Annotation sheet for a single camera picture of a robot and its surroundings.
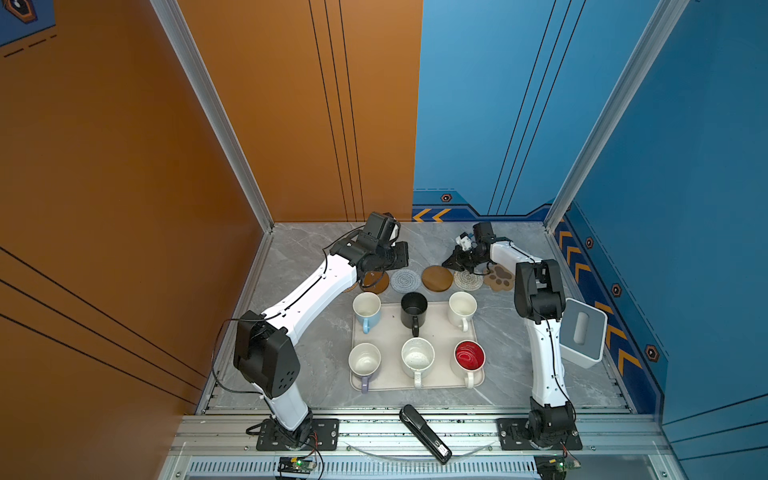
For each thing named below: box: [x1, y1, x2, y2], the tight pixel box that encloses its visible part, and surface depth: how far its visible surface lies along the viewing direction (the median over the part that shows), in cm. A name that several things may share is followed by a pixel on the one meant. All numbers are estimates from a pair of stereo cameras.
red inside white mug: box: [450, 339, 486, 389], surface depth 80 cm
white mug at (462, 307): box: [448, 291, 478, 332], surface depth 89 cm
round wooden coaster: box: [421, 265, 453, 292], surface depth 105 cm
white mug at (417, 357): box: [401, 337, 436, 389], surface depth 81 cm
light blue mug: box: [352, 291, 382, 335], surface depth 88 cm
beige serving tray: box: [348, 302, 485, 391], surface depth 85 cm
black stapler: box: [399, 404, 453, 465], surface depth 72 cm
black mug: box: [400, 292, 428, 337], surface depth 89 cm
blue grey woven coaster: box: [390, 269, 421, 294], surface depth 104 cm
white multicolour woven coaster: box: [453, 270, 484, 291], surface depth 104 cm
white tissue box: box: [559, 297, 608, 369], surface depth 88 cm
